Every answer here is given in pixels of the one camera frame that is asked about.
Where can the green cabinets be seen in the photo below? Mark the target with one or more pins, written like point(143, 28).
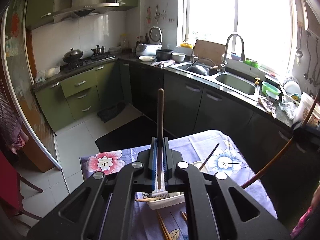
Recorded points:
point(37, 5)
point(50, 105)

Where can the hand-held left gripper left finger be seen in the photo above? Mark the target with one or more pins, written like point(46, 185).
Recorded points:
point(153, 160)

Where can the dark crumpled wrapper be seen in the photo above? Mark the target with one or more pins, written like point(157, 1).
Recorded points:
point(267, 105)

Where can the hanging wall ornament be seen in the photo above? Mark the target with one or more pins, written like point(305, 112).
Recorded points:
point(148, 15)

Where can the checked purple apron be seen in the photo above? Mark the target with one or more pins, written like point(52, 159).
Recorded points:
point(10, 120)

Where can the steel double sink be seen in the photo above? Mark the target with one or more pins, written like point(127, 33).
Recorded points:
point(235, 85)

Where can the white plastic jar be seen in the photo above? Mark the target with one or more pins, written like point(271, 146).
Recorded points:
point(303, 107)

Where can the wooden cutting board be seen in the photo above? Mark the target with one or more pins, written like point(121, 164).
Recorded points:
point(210, 51)

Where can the black pan in sink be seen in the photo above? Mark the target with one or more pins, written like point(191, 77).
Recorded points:
point(198, 70)

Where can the dark patterned rug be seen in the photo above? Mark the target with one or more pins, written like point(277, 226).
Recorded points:
point(111, 111)

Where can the yellow small tap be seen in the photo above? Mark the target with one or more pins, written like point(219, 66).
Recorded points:
point(257, 81)

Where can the gas stove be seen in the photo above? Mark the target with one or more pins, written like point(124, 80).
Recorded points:
point(82, 63)

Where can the green lower cabinets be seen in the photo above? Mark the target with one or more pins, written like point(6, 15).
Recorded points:
point(50, 105)

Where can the green plastic basin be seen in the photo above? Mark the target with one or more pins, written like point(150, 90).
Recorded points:
point(270, 87)

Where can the sliding glass door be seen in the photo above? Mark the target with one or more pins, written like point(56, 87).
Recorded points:
point(22, 80)

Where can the dark lower cabinets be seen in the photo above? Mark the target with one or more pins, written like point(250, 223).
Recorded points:
point(180, 100)

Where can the steel kitchen faucet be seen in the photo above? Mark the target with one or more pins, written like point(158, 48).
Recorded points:
point(225, 60)

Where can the white plastic utensil holder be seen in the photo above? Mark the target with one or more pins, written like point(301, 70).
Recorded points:
point(165, 203)

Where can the person's right forearm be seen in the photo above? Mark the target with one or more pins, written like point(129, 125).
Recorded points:
point(305, 220)

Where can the yellow basket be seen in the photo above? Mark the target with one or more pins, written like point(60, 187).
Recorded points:
point(186, 45)

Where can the green upper cabinets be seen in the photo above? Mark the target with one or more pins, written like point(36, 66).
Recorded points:
point(37, 5)

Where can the white dish plates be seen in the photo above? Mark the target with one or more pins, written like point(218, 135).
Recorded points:
point(292, 87)

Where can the white plastic bag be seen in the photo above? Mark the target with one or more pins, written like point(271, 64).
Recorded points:
point(50, 73)

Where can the hanging steel ladle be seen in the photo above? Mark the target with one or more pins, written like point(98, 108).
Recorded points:
point(305, 75)
point(299, 53)
point(311, 80)

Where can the black floor mat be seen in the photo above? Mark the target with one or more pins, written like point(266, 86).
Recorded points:
point(130, 135)

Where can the white rice cooker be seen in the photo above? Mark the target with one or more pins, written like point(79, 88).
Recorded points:
point(147, 50)

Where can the steel pot with lid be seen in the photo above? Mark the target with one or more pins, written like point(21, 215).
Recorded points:
point(98, 50)

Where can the green sill containers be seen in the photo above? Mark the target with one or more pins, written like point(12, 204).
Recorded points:
point(252, 63)

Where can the purple floral tablecloth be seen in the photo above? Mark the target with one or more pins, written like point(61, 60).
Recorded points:
point(110, 162)

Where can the red wooden chair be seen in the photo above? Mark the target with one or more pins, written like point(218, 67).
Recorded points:
point(8, 180)

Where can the black cooking pot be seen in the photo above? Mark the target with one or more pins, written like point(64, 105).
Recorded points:
point(164, 55)

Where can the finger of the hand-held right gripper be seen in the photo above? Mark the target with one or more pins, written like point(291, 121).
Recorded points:
point(306, 137)

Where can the purple small bowl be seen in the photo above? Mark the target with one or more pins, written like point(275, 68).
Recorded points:
point(236, 56)

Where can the white plate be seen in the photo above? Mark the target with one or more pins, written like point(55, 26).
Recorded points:
point(147, 58)

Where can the black wok with lid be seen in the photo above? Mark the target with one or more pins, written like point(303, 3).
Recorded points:
point(72, 56)

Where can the white bowl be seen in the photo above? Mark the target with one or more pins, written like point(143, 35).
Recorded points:
point(178, 57)

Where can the kitchen window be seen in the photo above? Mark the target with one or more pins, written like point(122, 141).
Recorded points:
point(262, 17)

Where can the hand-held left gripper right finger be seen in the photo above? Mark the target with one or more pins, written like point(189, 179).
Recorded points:
point(166, 160)

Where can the crumpled foil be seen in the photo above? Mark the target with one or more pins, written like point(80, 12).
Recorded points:
point(287, 106)

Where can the grey dish cloth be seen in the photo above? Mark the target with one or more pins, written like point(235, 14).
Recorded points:
point(163, 63)

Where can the yellow oil bottle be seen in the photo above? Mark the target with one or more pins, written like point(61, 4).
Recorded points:
point(123, 41)

